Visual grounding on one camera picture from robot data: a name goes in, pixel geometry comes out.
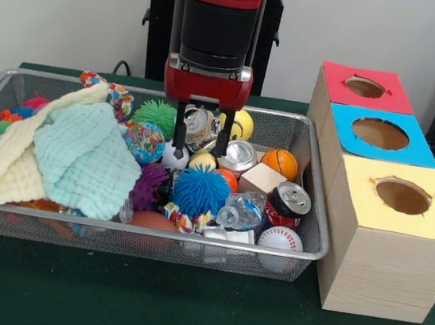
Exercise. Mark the wooden box with three holes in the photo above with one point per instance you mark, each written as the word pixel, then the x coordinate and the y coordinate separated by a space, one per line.
pixel 379 272

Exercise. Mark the crushed red soda can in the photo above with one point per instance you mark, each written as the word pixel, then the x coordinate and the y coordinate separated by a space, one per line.
pixel 288 204

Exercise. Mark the mint green waffle cloth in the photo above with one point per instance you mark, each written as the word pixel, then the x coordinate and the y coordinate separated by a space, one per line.
pixel 81 160

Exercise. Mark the yellow plush toy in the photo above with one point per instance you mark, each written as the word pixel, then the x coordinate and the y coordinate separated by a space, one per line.
pixel 201 161

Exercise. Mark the white baseball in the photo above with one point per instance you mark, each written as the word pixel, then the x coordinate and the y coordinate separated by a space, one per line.
pixel 281 239

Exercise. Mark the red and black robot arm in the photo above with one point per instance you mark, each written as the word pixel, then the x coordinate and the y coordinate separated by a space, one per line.
pixel 219 30

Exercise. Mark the crushed silver can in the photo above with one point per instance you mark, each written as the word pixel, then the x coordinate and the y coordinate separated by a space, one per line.
pixel 238 157

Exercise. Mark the blue spiky ball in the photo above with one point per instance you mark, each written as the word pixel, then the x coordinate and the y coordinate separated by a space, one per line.
pixel 199 190

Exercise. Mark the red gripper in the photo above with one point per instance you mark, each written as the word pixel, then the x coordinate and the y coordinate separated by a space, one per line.
pixel 207 85

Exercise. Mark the dark green table cloth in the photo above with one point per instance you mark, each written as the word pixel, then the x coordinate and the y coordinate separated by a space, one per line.
pixel 142 305

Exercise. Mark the cream waffle cloth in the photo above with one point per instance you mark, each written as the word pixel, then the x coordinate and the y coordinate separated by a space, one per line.
pixel 8 167

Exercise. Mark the silver mesh bin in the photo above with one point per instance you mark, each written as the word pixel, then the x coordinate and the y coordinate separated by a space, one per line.
pixel 130 247

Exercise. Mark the small orange basketball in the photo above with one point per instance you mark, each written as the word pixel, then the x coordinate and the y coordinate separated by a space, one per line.
pixel 280 163

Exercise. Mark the crushed can with printed label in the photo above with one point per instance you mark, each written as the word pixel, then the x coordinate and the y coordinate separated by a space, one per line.
pixel 200 128

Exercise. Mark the globe print ball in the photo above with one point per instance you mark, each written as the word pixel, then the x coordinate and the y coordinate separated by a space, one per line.
pixel 144 142

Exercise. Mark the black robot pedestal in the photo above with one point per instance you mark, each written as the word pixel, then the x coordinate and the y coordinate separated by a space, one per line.
pixel 155 22

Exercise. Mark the yellow smiley ball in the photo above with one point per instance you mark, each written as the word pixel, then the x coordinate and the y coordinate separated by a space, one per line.
pixel 244 126

